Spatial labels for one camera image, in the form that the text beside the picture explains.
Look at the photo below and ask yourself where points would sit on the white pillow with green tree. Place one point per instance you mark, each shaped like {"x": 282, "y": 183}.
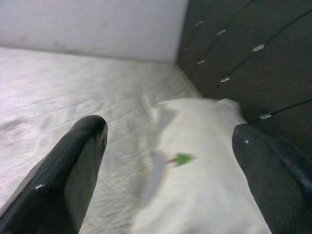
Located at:
{"x": 202, "y": 190}

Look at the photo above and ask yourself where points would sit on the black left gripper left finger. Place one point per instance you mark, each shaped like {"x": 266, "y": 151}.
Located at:
{"x": 56, "y": 178}

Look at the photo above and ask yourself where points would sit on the black tufted headboard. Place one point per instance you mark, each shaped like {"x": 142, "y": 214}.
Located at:
{"x": 256, "y": 48}

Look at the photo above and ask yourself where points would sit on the white quilted mattress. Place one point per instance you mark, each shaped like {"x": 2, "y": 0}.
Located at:
{"x": 61, "y": 85}

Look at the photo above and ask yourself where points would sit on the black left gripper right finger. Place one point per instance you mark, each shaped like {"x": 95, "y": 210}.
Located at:
{"x": 280, "y": 185}

